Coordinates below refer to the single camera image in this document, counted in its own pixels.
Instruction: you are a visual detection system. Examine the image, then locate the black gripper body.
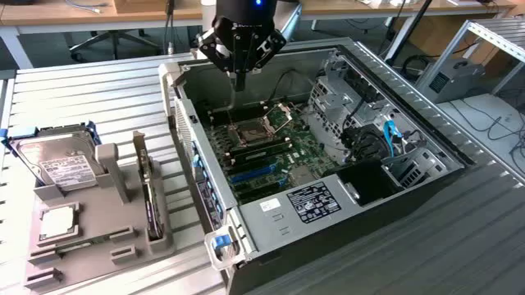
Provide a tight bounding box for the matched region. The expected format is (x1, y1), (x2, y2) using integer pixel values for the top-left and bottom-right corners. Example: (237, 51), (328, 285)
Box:
(211, 0), (277, 67)

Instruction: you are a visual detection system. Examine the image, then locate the green graphics card black cooler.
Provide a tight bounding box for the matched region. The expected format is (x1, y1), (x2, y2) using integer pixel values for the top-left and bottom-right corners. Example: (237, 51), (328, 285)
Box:
(133, 130), (166, 242)

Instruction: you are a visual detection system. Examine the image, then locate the brown cardboard box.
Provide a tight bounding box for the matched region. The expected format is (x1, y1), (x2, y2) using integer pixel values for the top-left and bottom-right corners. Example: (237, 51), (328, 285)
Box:
(114, 0), (169, 14)

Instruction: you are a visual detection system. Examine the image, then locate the office chair base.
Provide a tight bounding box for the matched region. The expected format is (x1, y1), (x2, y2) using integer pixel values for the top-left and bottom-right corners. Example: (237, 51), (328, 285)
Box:
(67, 29), (163, 61)

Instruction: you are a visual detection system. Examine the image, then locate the metal socket cover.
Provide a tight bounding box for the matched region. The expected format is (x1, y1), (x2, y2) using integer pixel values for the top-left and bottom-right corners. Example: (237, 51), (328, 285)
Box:
(262, 103), (294, 130)

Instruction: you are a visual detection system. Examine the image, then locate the CPU socket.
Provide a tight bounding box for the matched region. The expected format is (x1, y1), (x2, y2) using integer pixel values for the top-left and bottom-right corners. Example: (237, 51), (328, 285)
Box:
(229, 121), (272, 145)

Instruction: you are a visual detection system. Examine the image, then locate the green motherboard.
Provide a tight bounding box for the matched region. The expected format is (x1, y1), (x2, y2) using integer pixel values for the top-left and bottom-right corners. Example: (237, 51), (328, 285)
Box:
(203, 103), (344, 205)

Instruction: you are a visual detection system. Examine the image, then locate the green RAM stick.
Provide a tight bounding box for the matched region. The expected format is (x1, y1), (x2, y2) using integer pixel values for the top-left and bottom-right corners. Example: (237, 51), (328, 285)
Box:
(240, 144), (290, 162)
(55, 235), (113, 255)

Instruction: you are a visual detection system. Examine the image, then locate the perforated silver disk bay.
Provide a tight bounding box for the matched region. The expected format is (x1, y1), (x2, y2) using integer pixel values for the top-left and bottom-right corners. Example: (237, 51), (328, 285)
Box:
(308, 75), (370, 154)

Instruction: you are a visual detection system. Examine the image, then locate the black tripod pole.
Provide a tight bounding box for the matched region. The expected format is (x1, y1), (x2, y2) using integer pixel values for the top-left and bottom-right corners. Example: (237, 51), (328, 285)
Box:
(384, 0), (435, 64)

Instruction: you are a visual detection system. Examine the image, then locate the blue disk caddy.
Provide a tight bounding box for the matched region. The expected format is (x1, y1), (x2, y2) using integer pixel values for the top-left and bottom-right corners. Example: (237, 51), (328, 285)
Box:
(0, 120), (103, 173)

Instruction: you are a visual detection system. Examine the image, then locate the blue expansion slot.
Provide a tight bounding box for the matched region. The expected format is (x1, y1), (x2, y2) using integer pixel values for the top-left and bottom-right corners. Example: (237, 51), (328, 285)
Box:
(229, 163), (281, 185)

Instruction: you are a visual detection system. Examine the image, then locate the long wooden desk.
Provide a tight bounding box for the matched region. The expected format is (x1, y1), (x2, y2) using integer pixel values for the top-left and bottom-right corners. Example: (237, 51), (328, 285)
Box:
(300, 0), (519, 22)

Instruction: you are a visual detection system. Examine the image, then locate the grey controller box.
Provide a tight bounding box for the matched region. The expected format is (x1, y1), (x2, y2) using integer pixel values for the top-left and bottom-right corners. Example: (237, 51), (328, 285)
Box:
(416, 58), (488, 104)

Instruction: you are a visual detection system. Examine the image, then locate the silver hard disk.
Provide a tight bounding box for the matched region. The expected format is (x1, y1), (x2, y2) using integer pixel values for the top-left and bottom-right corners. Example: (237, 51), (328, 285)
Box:
(10, 130), (102, 188)

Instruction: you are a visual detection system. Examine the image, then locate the silver power supply unit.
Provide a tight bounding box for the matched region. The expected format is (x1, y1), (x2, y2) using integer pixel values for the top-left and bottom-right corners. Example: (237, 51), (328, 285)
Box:
(237, 174), (362, 258)

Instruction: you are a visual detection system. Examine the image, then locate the grey parts rack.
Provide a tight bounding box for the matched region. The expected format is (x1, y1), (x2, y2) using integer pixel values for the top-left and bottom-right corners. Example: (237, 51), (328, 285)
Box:
(23, 143), (177, 291)

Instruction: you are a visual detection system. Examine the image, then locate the open black PC case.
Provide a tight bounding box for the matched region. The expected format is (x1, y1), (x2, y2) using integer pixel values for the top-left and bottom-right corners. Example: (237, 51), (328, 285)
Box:
(158, 36), (477, 295)

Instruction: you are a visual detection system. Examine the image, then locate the silver CPU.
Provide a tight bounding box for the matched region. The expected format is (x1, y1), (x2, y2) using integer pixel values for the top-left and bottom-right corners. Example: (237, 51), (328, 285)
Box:
(39, 208), (79, 240)

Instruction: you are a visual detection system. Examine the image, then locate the thin black wire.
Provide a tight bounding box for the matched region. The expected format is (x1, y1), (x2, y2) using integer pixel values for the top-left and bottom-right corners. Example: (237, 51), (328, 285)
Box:
(272, 69), (318, 102)

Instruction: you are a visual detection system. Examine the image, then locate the black hanging cable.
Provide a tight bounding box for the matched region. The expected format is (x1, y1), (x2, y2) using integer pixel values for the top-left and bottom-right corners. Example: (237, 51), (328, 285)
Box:
(163, 0), (175, 56)

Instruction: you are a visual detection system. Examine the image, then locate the black power wire bundle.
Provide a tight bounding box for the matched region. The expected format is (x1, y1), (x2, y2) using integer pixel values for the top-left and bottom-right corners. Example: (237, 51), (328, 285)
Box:
(340, 127), (389, 162)

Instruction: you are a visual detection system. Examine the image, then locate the wooden desk white frame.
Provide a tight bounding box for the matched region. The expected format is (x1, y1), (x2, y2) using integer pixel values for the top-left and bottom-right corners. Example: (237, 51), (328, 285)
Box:
(0, 0), (206, 70)

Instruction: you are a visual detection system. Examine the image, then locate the blue SATA wire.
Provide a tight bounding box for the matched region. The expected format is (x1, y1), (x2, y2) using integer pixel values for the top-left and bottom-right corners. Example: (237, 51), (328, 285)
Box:
(384, 120), (401, 159)

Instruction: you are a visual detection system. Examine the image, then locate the silver disk bay bracket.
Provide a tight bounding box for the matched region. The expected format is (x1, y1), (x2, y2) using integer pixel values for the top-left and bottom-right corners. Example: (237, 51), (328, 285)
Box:
(381, 147), (448, 190)

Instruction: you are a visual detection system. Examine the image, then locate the aluminium slat shelf frame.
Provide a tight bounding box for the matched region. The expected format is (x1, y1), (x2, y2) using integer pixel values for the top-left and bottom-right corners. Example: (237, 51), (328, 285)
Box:
(413, 18), (525, 93)

